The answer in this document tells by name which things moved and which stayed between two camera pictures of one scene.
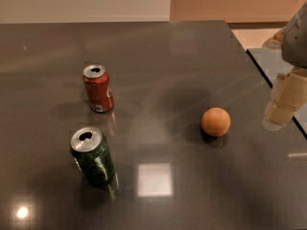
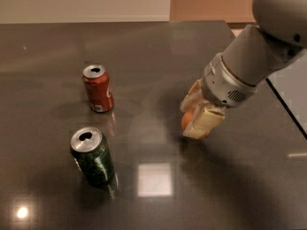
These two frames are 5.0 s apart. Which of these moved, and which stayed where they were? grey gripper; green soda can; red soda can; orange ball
Moved: orange ball; grey gripper
Stayed: green soda can; red soda can
